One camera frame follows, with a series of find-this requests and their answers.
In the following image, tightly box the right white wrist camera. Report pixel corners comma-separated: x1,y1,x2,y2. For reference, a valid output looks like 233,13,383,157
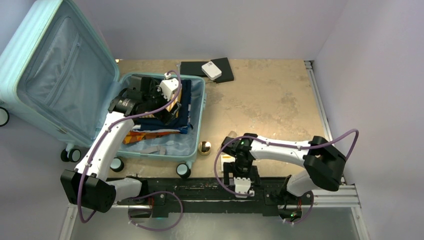
233,177,255,198

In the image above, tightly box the orange camouflage garment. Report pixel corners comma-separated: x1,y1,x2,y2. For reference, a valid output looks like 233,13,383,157
122,131,180,145

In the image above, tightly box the blue white patterned garment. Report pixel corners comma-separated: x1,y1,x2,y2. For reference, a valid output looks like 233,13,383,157
132,102,192,134

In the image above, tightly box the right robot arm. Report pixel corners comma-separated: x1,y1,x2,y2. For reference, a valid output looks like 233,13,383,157
220,133,347,204

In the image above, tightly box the navy blue garment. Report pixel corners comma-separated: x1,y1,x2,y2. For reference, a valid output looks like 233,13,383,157
134,79,192,124

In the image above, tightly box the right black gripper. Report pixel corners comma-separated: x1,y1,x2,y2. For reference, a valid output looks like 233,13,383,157
224,159,261,187

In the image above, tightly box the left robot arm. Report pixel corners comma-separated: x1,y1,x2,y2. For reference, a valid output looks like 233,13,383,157
60,70,182,214

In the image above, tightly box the light blue open suitcase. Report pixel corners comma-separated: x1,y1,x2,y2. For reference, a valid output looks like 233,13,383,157
0,0,207,180

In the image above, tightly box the black metal base rail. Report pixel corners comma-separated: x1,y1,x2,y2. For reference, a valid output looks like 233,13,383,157
67,177,362,221

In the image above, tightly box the white power bank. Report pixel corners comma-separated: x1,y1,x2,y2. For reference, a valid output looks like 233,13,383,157
201,61,222,81

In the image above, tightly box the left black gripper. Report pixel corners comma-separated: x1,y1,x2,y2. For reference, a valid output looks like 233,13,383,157
142,80,181,124

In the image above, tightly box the clear gold perfume bottle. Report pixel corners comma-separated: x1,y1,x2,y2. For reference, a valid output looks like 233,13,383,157
227,130,238,138

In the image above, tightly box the gold round jar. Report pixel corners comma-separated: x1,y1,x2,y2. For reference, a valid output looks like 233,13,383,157
198,141,212,156

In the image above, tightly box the white square box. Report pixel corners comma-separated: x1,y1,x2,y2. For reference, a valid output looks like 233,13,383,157
220,154,235,172

